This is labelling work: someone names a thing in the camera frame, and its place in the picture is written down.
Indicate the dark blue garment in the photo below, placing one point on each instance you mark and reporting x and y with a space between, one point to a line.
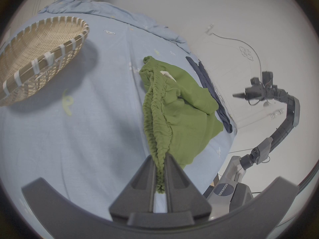
211 93

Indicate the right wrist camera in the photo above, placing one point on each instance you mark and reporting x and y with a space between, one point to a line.
267 78

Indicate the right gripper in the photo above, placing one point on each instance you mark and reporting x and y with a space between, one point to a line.
254 93

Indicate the pale blue quilt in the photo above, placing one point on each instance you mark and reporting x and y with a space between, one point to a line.
104 10

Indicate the bed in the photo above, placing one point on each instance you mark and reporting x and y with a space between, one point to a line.
99 123

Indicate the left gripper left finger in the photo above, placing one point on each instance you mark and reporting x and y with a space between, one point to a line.
134 195

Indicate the round woven basket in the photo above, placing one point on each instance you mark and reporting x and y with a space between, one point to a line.
37 48

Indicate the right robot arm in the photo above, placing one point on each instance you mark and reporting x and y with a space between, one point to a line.
294 111

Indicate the green shorts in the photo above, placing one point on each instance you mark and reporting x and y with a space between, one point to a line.
189 123

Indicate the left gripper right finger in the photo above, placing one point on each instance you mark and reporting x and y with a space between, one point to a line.
184 195

